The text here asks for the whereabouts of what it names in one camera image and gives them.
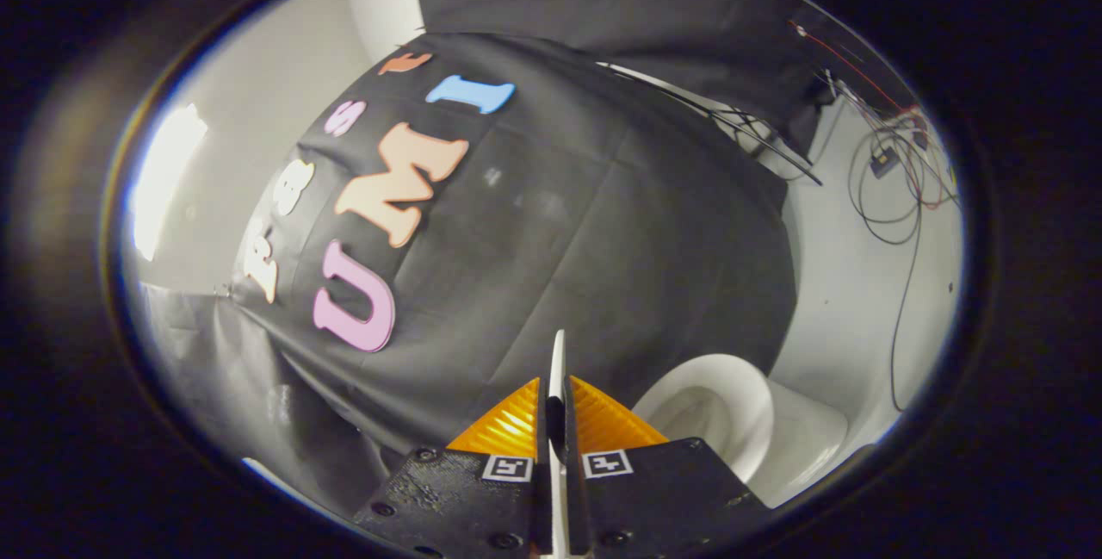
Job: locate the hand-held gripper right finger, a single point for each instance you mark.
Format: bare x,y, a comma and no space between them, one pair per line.
578,507

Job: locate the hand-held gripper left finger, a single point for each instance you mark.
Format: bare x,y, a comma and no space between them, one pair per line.
541,507

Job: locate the white toilet bowl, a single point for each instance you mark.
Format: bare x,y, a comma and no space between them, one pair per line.
809,447

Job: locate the plain black backdrop cloth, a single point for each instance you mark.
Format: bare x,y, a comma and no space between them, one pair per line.
654,16
250,404

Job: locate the black light stand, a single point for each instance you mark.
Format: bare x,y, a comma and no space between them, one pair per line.
758,141

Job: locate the small black adapter box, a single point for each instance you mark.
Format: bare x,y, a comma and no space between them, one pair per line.
884,163

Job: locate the rectangular ceiling light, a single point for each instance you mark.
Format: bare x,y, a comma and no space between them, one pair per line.
164,180

